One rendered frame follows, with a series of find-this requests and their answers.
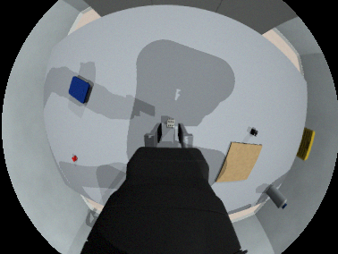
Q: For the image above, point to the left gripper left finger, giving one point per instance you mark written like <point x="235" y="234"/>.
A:
<point x="151" y="139"/>

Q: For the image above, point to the grey bottle with blue cap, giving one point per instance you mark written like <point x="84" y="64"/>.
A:
<point x="277" y="197"/>

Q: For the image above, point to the dark blue rounded rectangular block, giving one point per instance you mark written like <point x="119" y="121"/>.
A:
<point x="80" y="89"/>

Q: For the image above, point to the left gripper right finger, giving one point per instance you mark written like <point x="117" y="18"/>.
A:
<point x="184" y="138"/>

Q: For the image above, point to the black die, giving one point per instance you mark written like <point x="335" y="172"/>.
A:
<point x="254" y="132"/>

